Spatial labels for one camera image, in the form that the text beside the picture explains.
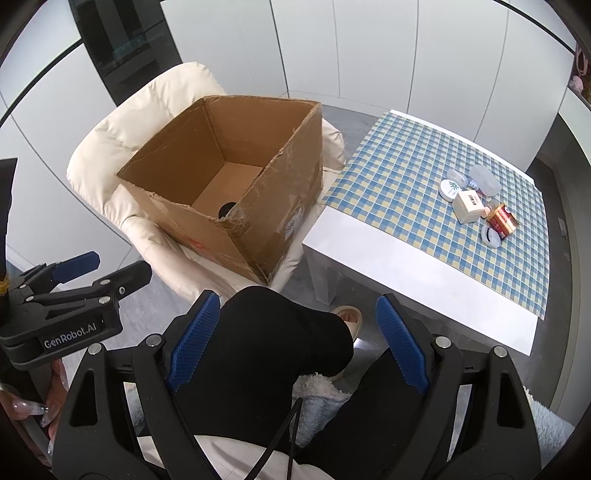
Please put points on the person's left leg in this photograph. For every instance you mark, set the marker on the person's left leg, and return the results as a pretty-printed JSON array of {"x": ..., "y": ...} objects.
[{"x": 277, "y": 346}]

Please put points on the white low table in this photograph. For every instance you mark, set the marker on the white low table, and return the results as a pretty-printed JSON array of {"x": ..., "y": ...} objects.
[{"x": 392, "y": 258}]

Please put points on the pink plush toy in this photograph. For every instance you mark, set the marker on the pink plush toy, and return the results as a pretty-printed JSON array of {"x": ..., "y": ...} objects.
[{"x": 576, "y": 85}]

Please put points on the cream top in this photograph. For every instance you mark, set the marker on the cream top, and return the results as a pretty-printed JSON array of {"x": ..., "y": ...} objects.
[{"x": 231, "y": 461}]

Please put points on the small pink bottle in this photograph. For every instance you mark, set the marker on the small pink bottle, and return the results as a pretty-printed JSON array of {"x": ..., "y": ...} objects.
[{"x": 486, "y": 211}]

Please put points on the black round makeup puff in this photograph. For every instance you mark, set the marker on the black round makeup puff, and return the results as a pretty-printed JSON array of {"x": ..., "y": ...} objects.
[{"x": 226, "y": 210}]

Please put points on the person's right leg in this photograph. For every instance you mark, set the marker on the person's right leg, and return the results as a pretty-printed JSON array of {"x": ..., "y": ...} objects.
[{"x": 369, "y": 415}]

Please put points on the beige slipper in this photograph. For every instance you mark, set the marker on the beige slipper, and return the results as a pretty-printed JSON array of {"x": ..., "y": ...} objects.
[{"x": 348, "y": 316}]

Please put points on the blue yellow checkered tablecloth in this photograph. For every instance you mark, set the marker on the blue yellow checkered tablecloth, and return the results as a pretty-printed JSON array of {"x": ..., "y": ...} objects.
[{"x": 392, "y": 184}]

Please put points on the floor outlet cover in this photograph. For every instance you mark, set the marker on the floor outlet cover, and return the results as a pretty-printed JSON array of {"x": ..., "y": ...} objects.
[{"x": 562, "y": 227}]

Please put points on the white cube carton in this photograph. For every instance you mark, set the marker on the white cube carton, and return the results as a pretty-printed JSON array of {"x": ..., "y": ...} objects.
[{"x": 468, "y": 207}]

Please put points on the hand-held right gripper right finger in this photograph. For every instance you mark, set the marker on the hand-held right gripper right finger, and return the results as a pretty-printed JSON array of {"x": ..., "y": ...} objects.
[{"x": 401, "y": 341}]

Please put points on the red gold metal can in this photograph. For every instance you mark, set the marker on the red gold metal can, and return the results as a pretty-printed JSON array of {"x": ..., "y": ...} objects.
[{"x": 503, "y": 220}]

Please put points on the brown cardboard box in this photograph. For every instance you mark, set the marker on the brown cardboard box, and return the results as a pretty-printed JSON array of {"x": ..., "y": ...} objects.
[{"x": 258, "y": 138}]

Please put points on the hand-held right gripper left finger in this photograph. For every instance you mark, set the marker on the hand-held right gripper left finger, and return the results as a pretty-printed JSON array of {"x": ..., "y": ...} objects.
[{"x": 191, "y": 341}]

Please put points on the fluffy pale fleece jacket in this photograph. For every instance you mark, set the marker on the fluffy pale fleece jacket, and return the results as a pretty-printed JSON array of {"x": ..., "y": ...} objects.
[{"x": 318, "y": 406}]

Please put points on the person's leg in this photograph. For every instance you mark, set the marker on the person's leg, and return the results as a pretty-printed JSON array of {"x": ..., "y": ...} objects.
[
  {"x": 369, "y": 415},
  {"x": 277, "y": 346}
]

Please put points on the cream padded chair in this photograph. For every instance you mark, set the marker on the cream padded chair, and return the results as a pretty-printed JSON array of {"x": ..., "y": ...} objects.
[{"x": 152, "y": 110}]

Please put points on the person's left hand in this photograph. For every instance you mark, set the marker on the person's left hand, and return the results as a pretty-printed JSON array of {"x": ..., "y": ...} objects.
[{"x": 27, "y": 408}]

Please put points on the dark glass cabinet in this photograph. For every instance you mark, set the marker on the dark glass cabinet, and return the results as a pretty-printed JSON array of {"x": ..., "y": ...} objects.
[{"x": 124, "y": 46}]

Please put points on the frosted translucent plastic box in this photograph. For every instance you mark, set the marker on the frosted translucent plastic box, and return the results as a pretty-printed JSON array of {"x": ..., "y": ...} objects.
[{"x": 485, "y": 180}]

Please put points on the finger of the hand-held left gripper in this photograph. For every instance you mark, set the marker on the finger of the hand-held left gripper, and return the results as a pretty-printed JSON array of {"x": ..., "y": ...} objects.
[
  {"x": 76, "y": 264},
  {"x": 124, "y": 279}
]

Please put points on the pink plush bag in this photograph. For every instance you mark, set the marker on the pink plush bag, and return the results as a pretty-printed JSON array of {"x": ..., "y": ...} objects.
[{"x": 581, "y": 60}]

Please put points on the white long counter cabinet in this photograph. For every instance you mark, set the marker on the white long counter cabinet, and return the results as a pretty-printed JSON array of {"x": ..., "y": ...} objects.
[{"x": 572, "y": 122}]

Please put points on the white round jar green print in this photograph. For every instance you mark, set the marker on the white round jar green print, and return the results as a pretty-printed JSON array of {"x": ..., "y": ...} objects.
[{"x": 449, "y": 188}]

